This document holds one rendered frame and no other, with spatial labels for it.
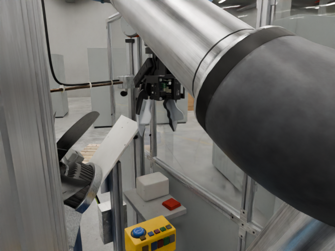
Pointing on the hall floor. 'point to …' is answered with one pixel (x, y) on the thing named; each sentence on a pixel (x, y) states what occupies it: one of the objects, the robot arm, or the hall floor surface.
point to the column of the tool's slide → (136, 157)
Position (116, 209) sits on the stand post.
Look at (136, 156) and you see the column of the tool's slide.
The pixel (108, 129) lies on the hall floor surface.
